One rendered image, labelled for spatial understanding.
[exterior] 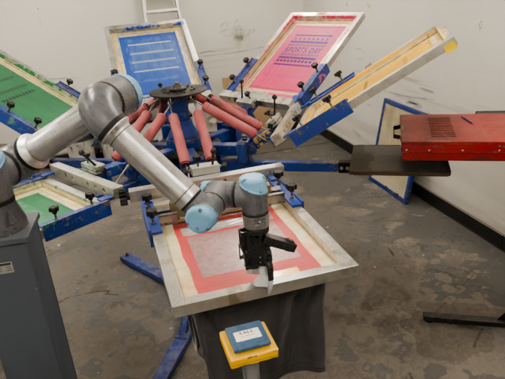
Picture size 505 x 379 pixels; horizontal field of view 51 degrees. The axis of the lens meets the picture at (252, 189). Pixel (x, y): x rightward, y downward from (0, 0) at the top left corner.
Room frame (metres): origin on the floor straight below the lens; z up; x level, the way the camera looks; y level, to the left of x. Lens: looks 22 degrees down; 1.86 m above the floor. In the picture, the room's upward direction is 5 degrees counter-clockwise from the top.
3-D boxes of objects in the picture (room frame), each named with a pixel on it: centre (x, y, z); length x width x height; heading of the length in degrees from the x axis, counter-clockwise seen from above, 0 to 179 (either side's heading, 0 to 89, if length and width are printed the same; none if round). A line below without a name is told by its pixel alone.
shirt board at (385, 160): (2.58, -0.30, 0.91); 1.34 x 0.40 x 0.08; 75
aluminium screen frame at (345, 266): (1.73, 0.07, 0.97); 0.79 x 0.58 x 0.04; 15
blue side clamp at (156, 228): (1.89, 0.40, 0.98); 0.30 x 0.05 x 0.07; 15
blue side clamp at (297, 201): (2.03, -0.13, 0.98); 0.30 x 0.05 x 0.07; 15
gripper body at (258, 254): (1.36, 0.00, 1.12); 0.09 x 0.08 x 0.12; 105
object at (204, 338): (1.45, 0.00, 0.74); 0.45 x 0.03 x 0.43; 105
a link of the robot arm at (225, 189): (1.38, 0.10, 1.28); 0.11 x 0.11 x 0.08; 74
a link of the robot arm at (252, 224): (1.36, 0.00, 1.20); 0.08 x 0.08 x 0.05
